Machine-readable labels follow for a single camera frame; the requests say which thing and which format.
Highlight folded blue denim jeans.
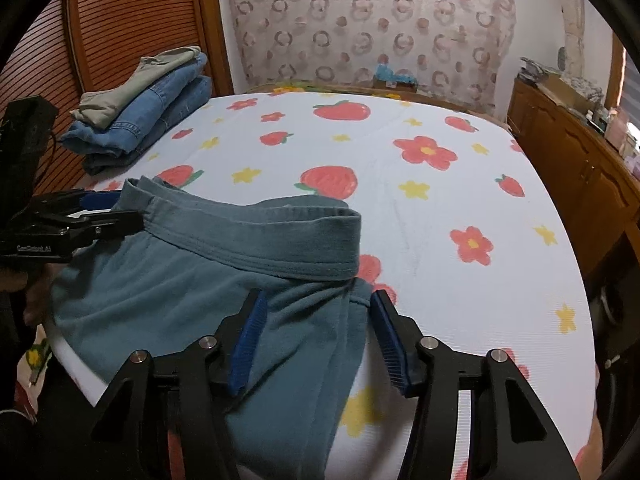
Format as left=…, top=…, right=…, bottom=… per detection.
left=60, top=52, right=212, bottom=176

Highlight beige floral bed blanket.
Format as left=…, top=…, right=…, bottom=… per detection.
left=89, top=84, right=602, bottom=479

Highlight cream tied side curtain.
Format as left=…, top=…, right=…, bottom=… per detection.
left=560, top=0, right=585, bottom=77

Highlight white strawberry flower blanket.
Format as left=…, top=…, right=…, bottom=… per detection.
left=44, top=90, right=599, bottom=480

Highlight long brown wooden cabinet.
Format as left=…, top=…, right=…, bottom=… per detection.
left=506, top=78, right=639, bottom=281

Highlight pink bottle on cabinet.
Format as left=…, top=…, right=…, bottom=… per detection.
left=604, top=107, right=629, bottom=150

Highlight circle patterned sheer curtain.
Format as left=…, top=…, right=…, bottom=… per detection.
left=229, top=0, right=516, bottom=114

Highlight teal blue pants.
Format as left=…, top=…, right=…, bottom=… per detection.
left=51, top=178, right=371, bottom=479

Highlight cardboard box with blue cloth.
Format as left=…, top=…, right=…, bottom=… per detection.
left=372, top=63, right=418, bottom=93

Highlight grey striped window blind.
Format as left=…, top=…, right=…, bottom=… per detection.
left=620, top=53, right=640, bottom=129

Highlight open cardboard box on cabinet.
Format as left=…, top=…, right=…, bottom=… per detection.
left=537, top=73, right=604, bottom=114

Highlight folded olive green pants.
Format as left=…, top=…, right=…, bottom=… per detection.
left=70, top=46, right=201, bottom=129

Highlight brown louvered wooden wardrobe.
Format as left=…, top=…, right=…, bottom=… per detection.
left=0, top=0, right=236, bottom=201

